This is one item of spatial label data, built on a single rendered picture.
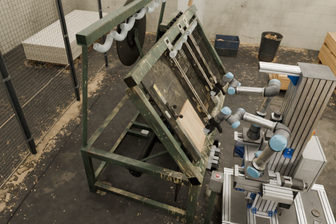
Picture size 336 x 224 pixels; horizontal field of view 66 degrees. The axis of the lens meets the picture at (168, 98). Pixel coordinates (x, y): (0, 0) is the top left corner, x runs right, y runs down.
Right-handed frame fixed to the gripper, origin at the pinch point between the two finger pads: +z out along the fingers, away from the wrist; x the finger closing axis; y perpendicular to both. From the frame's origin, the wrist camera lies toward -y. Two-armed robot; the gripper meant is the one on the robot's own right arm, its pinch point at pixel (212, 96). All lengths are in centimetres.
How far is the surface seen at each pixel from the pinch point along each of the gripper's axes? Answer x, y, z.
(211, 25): -487, -33, 91
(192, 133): 40.0, 3.7, 29.2
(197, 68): -51, 22, 6
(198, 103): -0.3, 7.0, 18.3
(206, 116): 1.4, -10.4, 26.8
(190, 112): 18.7, 14.4, 21.3
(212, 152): 31, -35, 46
